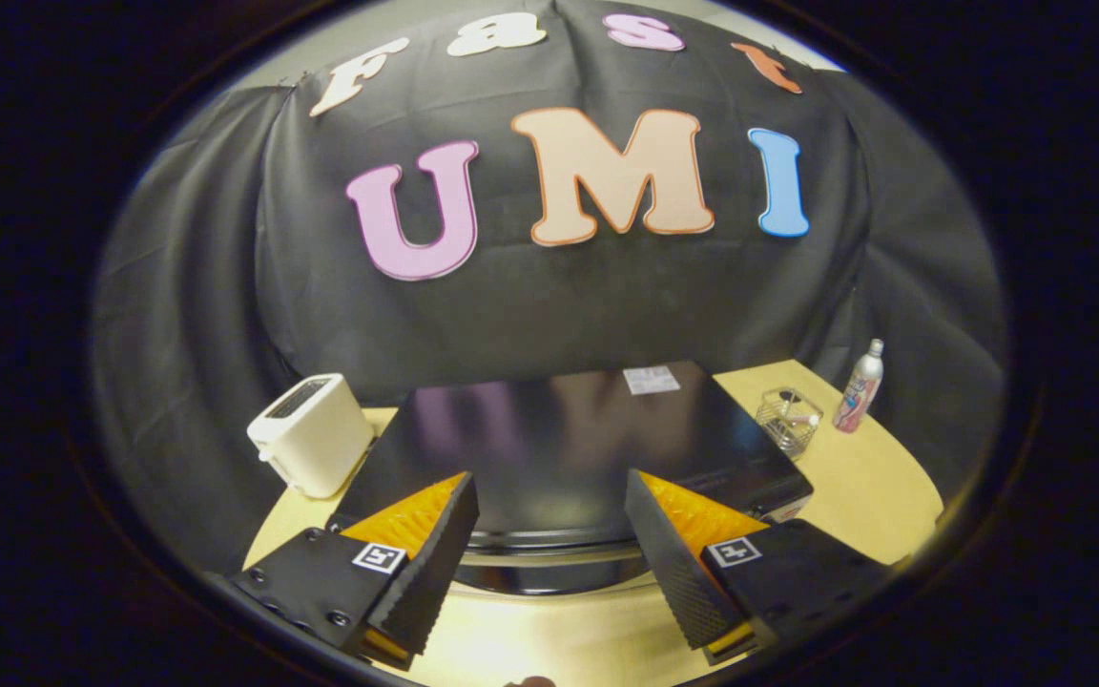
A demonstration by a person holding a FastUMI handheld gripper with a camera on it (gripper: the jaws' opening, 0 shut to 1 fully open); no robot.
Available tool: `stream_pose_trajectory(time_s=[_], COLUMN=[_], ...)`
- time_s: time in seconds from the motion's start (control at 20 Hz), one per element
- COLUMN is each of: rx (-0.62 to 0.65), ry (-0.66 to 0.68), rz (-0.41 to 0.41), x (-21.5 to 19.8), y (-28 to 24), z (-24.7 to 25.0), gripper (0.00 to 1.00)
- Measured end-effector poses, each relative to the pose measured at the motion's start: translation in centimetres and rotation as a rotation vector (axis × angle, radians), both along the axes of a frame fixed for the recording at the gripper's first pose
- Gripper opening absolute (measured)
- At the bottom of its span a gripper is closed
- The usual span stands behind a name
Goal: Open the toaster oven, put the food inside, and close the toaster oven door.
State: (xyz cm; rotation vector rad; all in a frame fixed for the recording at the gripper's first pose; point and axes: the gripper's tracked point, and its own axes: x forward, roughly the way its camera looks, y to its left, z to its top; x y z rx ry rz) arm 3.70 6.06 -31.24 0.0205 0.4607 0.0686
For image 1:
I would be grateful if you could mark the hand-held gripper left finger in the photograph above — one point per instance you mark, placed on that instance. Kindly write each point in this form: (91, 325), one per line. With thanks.
(435, 563)

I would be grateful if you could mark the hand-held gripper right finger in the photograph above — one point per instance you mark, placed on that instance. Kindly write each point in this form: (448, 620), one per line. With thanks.
(669, 563)

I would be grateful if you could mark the black toaster oven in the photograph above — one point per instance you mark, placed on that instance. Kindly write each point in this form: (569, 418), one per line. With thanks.
(559, 448)

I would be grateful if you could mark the white pop-up toaster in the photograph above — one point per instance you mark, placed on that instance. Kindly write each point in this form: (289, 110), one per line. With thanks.
(316, 439)

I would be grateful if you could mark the small white tube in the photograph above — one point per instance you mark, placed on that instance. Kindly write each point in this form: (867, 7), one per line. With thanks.
(803, 419)

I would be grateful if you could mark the white and pink spray bottle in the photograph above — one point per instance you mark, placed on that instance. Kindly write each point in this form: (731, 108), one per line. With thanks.
(859, 393)

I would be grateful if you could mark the black backdrop cloth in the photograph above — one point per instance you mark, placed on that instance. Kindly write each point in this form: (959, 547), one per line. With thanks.
(607, 305)

